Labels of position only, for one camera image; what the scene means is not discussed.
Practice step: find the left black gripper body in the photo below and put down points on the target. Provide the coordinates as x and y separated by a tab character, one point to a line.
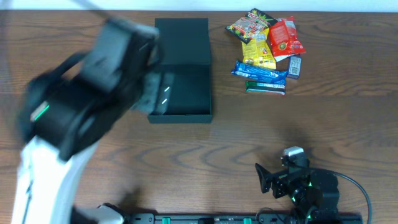
152	94

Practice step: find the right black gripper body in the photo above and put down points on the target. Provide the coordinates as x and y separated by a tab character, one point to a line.
280	183

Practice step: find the black gift box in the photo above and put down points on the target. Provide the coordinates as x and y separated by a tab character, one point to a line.
185	93

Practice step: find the yellow snack bag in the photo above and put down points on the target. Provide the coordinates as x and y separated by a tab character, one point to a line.
258	53

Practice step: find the red snack bag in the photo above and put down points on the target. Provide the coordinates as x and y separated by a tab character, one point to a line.
284	40

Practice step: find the Haribo gummy candy bag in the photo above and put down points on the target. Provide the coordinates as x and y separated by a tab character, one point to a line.
250	25

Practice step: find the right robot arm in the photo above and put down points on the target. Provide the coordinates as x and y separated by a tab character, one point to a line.
313	192

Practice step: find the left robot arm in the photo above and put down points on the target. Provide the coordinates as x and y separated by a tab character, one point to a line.
65	113

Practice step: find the blue Oreo cookie pack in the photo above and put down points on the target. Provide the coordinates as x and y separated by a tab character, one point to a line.
259	74

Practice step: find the green chocolate bar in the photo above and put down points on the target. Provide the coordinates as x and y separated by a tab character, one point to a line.
265	87

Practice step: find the small dark blue packet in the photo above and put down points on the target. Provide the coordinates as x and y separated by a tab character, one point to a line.
294	67

